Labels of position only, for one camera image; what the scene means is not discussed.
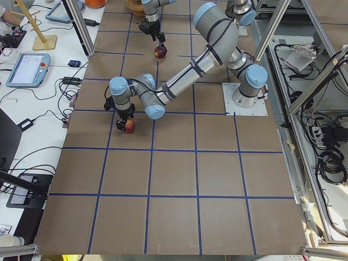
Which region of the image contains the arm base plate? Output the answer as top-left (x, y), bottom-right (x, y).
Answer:
top-left (222, 83), bottom-right (268, 116)

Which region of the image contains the wooden mug stand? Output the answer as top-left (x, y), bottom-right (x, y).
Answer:
top-left (14, 0), bottom-right (57, 51)

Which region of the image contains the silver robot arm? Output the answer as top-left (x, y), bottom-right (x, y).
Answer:
top-left (104, 2), bottom-right (268, 132)
top-left (138, 0), bottom-right (176, 48)

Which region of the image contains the dark red apple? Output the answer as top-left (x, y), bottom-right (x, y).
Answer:
top-left (154, 46), bottom-right (167, 59)

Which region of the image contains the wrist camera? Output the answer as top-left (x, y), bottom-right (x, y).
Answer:
top-left (104, 96), bottom-right (115, 111)

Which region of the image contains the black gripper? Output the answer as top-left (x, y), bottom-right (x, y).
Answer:
top-left (116, 103), bottom-right (135, 132)
top-left (138, 21), bottom-right (166, 47)

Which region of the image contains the red yellow apple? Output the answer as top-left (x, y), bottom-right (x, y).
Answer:
top-left (125, 118), bottom-right (135, 134)

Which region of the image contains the blue teach pendant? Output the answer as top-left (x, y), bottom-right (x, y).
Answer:
top-left (45, 1), bottom-right (72, 23)
top-left (6, 53), bottom-right (51, 88)

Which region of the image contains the orange round object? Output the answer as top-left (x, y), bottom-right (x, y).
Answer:
top-left (84, 0), bottom-right (106, 9)

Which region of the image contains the woven wicker basket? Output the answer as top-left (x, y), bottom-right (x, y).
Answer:
top-left (126, 0), bottom-right (145, 17)

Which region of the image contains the black monitor stand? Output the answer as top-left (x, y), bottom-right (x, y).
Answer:
top-left (0, 108), bottom-right (54, 210)

